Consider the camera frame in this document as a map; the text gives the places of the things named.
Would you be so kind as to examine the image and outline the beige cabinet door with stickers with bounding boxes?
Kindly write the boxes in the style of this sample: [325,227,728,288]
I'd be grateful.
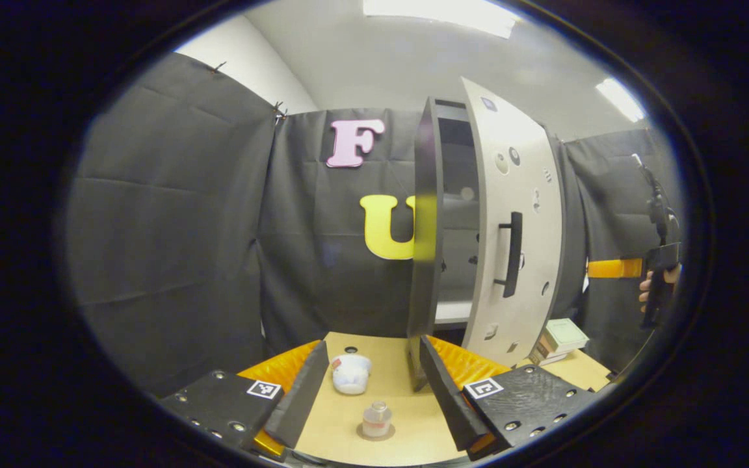
[462,77,567,368]

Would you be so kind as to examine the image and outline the white cabinet shelf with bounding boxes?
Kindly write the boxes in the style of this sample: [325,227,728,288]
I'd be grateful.
[435,300,473,324]

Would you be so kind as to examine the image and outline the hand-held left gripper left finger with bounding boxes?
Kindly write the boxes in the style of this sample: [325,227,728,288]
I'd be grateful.
[160,339,330,459]

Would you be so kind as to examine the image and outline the clear plastic bottle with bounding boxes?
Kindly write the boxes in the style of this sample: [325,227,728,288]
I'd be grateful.
[361,400,393,438]

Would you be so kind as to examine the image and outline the white fluffy toy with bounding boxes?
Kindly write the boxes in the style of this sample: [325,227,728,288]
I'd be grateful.
[331,353,373,395]

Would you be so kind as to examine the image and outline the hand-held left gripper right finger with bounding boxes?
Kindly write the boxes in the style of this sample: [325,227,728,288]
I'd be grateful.
[419,335,596,459]

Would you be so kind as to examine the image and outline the black cabinet door handle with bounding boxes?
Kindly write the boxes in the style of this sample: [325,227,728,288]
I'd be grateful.
[493,211,523,298]

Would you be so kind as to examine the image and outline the small ceiling light panel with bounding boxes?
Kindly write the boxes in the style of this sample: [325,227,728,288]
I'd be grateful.
[596,78,646,123]

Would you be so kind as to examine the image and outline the round brown coaster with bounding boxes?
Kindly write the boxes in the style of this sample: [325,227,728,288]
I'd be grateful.
[356,422,396,442]

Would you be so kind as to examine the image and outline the dark grey cabinet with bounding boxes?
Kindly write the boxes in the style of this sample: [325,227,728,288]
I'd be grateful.
[407,97,482,392]

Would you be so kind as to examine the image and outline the large ceiling light panel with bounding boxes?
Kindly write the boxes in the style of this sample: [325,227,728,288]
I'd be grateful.
[363,0,518,38]

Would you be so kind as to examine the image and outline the black backdrop cloth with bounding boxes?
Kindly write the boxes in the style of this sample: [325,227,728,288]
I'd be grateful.
[66,52,684,397]

